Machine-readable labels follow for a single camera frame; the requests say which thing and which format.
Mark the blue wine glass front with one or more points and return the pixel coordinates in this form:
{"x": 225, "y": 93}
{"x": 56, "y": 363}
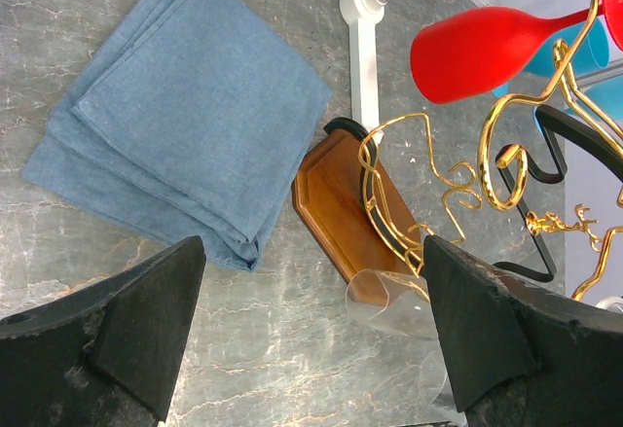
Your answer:
{"x": 605, "y": 90}

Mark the red wine glass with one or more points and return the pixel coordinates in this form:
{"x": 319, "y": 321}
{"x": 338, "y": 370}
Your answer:
{"x": 482, "y": 49}

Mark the clear wine glass middle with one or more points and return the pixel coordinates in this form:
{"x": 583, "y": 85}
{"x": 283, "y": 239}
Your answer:
{"x": 391, "y": 302}

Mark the white clothes rail frame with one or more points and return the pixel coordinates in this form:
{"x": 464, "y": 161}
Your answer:
{"x": 362, "y": 17}

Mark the clear wine glass front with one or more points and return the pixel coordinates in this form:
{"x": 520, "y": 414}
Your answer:
{"x": 435, "y": 385}

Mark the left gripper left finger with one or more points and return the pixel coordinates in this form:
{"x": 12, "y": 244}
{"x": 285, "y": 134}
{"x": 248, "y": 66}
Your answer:
{"x": 107, "y": 355}

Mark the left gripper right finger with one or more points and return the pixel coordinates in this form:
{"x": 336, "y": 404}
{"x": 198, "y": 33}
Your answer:
{"x": 518, "y": 354}

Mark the blue wine glass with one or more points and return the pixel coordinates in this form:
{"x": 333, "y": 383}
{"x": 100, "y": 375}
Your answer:
{"x": 605, "y": 90}
{"x": 592, "y": 55}

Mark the clear wine glass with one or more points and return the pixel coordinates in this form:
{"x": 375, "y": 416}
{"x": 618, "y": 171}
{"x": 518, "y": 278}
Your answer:
{"x": 435, "y": 385}
{"x": 391, "y": 302}

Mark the gold wire wine glass rack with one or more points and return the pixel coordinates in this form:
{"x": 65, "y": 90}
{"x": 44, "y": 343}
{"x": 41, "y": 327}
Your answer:
{"x": 562, "y": 110}

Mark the folded blue cloth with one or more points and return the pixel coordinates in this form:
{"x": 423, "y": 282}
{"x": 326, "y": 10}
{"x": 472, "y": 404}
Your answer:
{"x": 191, "y": 119}

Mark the blue wine glass back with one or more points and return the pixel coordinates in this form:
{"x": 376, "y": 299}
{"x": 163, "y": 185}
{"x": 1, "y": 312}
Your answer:
{"x": 592, "y": 55}

